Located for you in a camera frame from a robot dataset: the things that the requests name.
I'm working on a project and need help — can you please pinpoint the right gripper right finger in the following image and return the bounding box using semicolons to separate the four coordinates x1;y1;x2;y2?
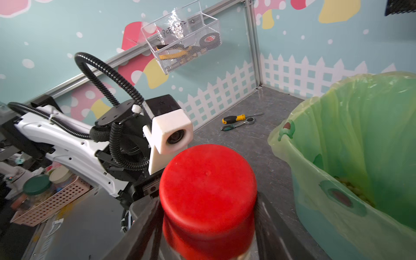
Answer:
253;192;314;260

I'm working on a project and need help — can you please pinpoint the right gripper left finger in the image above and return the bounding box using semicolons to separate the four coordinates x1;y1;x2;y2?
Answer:
104;198;164;260

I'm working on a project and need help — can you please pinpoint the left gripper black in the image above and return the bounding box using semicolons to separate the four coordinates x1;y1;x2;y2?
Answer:
120;175;161;232

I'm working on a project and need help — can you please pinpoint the peanut jar red lid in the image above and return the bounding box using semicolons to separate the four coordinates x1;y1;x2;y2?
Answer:
159;144;257;260

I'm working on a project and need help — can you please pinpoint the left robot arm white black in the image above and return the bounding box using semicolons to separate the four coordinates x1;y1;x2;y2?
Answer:
1;52;151;232

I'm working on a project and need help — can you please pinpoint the pink perforated basket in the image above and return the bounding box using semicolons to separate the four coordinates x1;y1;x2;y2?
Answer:
10;177;91;227

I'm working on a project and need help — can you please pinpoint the green trash bin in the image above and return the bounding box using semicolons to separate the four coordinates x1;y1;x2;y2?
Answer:
292;177;416;260

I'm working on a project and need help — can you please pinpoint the yellow black screwdriver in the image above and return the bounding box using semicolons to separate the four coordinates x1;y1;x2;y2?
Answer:
222;113;263;125

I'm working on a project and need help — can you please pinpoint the green lidded jar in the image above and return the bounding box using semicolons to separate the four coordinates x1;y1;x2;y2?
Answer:
23;174;54;207

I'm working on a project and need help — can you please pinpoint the green plastic bin liner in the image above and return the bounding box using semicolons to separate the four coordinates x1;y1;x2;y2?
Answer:
268;71;416;260

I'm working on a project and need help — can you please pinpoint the yellow utility knife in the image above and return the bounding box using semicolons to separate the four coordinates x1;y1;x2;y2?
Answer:
159;44;198;62

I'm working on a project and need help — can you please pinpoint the black tape roll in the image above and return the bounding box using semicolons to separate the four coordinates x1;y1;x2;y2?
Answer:
199;32;221;50

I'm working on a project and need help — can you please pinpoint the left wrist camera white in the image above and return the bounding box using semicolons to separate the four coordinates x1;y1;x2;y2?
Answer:
143;95;193;175

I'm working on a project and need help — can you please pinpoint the green handled screwdriver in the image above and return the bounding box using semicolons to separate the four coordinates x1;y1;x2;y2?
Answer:
220;118;255;132

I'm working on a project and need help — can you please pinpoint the clear wall bin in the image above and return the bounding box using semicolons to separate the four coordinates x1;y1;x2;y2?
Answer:
141;1;222;75

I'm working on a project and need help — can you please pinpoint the black wire mesh basket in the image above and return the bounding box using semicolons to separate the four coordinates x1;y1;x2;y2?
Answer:
385;0;416;16

